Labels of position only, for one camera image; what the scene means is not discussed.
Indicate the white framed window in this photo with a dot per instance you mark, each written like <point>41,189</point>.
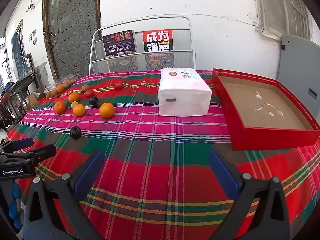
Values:
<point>282,5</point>

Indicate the grey cabinet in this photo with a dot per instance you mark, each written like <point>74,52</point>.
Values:
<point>297,62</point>

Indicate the blue curtained window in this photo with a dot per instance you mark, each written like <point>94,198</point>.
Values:
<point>17,47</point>

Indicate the clear plastic container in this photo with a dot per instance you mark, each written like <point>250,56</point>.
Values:
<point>63,78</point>

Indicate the red tomato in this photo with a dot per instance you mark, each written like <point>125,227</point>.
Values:
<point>119,85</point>
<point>89,93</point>

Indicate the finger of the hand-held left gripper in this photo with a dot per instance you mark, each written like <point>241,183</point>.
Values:
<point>22,143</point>
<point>42,153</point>

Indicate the red green plaid tablecloth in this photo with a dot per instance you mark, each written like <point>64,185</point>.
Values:
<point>150,155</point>

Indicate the large orange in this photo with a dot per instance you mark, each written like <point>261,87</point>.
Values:
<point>107,110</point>

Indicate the studded grey metal door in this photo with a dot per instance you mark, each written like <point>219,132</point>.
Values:
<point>72,30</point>

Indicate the pile of brown longans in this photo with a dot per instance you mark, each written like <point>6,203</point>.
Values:
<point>66,84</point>

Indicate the person's left hand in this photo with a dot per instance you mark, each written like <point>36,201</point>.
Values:
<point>13,212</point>

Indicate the small orange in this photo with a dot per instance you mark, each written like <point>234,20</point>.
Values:
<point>60,88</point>

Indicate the dark cookbook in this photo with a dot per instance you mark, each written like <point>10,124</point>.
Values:
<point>120,47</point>

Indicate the white metal mesh rack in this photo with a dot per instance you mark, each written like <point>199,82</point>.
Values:
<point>180,62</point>

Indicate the white pink tissue pack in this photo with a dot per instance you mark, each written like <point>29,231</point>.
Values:
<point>182,100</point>

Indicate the red cardboard box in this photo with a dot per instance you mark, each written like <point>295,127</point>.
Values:
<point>262,137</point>

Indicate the dark plum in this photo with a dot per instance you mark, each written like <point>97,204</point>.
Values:
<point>75,132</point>
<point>93,100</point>

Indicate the wall notice papers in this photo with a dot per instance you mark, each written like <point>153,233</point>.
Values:
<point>33,37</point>

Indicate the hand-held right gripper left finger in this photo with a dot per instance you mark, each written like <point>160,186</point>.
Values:
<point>90,172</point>

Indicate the red black book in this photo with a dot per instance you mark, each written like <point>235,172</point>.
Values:
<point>157,40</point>

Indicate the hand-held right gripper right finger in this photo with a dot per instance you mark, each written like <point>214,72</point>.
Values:
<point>222,172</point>

